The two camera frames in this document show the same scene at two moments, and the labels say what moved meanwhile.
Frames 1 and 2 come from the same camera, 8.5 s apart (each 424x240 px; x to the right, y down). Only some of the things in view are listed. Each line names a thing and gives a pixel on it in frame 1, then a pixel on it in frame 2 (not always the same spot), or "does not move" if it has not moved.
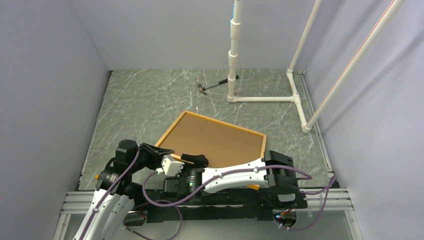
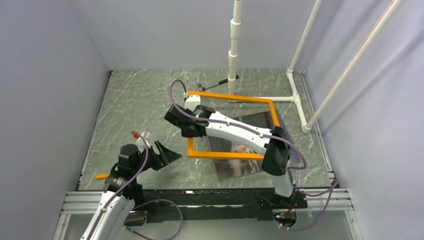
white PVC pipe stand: [235, 26] does not move
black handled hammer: [202, 89] does not move
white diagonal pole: [355, 61] does not move
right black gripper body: [198, 162] -> [186, 134]
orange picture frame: [221, 143] -> [190, 139]
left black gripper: [155, 154] does not move
